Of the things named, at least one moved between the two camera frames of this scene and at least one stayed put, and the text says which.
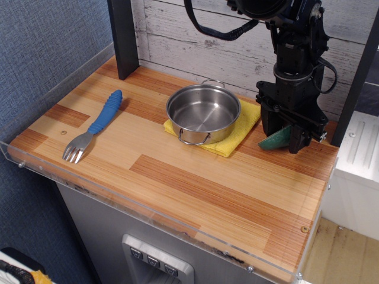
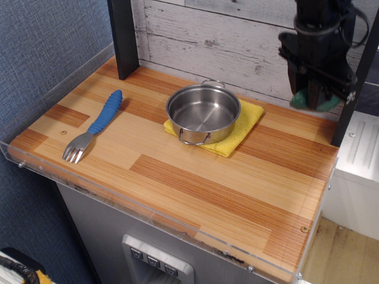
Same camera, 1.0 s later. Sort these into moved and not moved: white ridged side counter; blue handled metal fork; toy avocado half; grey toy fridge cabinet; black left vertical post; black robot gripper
Moved: black robot gripper; toy avocado half
Not moved: blue handled metal fork; white ridged side counter; grey toy fridge cabinet; black left vertical post
